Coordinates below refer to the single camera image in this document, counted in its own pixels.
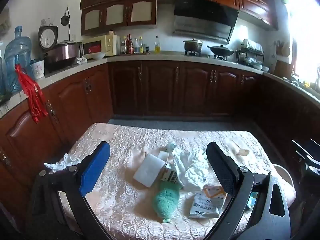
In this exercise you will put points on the small green white carton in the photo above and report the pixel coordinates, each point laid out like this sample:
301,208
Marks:
169,175

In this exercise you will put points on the small tan eraser block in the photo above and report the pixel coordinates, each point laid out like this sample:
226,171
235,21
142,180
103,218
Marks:
243,152

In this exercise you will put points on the yellow oil bottle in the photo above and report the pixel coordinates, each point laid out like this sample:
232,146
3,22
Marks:
157,47

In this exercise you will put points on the crumpled tissue at table edge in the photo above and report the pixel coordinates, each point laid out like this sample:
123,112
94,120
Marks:
66,161

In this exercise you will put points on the teal knitted cloth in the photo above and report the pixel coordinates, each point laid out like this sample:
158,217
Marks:
165,202

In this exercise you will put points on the lower wooden base cabinets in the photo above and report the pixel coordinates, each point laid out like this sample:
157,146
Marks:
97,92

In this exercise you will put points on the black hanging ladle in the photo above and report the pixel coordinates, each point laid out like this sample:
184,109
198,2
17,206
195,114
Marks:
65,21

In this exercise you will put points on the white paper towel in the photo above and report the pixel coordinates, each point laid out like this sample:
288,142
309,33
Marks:
191,167

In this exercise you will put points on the blue water jug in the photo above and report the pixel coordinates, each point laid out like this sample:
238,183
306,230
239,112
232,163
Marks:
18,51

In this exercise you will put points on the orange white snack bag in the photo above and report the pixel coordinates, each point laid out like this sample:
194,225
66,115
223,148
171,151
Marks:
208,203

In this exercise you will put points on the white foam block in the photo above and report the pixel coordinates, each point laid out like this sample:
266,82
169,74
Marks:
149,170

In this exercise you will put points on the white ceramic bowl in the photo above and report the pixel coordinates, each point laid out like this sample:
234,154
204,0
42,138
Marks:
95,56

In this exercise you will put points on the black range hood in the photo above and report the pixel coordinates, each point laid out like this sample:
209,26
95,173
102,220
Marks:
202,18

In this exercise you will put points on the dark cooking pot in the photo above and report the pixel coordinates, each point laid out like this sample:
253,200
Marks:
193,45

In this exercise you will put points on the red tassel knot ornament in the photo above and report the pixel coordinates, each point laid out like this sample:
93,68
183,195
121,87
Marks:
36,100

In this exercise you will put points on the white floral cup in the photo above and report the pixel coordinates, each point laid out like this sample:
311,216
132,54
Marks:
37,68

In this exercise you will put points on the silver rice cooker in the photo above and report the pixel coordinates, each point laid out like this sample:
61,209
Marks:
64,53

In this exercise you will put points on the cream microwave oven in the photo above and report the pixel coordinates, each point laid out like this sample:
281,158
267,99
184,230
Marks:
108,44

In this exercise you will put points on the white kitchen scale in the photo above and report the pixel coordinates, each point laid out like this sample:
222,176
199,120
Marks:
47,37

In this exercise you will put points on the white round trash bin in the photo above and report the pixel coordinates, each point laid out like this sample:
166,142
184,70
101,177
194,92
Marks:
284,174

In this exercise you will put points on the dish rack with dishes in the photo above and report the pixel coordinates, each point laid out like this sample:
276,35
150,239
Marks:
250,53

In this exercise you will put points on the black wok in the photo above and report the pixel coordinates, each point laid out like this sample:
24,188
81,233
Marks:
220,51

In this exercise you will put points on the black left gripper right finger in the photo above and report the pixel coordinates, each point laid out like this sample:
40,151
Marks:
224,168

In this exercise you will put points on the cream quilted tablecloth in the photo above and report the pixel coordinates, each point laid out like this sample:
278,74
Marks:
124,206

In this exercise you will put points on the dark red sauce bottle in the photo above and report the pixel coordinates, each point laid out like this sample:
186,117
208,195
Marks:
129,45

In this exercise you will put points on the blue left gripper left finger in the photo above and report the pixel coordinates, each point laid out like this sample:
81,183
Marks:
92,166

